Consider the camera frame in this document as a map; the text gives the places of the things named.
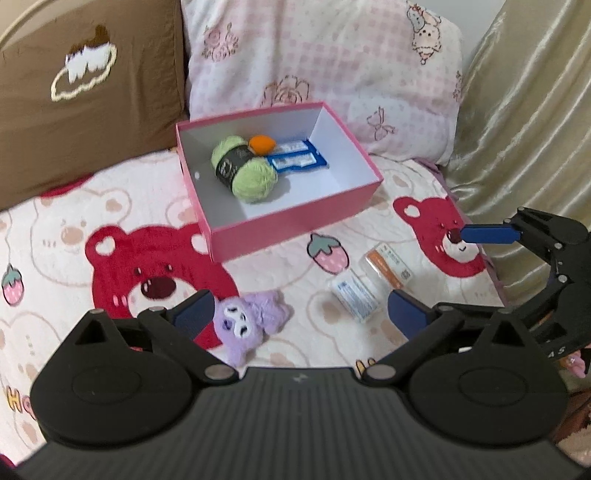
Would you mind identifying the green yarn ball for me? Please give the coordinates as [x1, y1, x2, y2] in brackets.
[211, 135, 279, 204]

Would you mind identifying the pink cardboard box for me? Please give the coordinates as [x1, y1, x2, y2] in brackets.
[175, 102, 385, 263]

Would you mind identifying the purple plush toy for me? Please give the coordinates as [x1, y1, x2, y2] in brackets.
[194, 290, 294, 369]

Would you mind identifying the orange and white packet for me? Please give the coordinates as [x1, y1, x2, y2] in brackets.
[362, 244, 414, 291]

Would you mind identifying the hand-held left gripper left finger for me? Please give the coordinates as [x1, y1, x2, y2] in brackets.
[74, 290, 241, 385]

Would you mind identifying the pink checked flower pillow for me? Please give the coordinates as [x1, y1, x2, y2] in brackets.
[180, 0, 465, 167]

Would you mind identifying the white and blue packet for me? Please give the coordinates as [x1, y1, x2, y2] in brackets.
[330, 271, 384, 321]

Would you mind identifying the brown cloud pillow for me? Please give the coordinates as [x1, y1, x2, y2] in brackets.
[0, 0, 188, 210]

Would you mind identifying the blue wet wipes packet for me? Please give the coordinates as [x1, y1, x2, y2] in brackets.
[267, 150, 328, 173]
[270, 138, 315, 156]

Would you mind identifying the bear printed blanket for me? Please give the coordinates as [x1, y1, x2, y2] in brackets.
[0, 148, 509, 467]

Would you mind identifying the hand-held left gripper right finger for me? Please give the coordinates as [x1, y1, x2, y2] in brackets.
[362, 290, 529, 386]

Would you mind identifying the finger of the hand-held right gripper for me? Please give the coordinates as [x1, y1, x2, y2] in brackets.
[461, 222, 525, 245]
[436, 274, 574, 328]

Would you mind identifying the orange yarn ball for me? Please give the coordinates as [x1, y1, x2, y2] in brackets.
[248, 134, 277, 155]

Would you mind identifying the gold satin cloth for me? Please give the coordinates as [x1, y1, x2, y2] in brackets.
[441, 0, 591, 308]

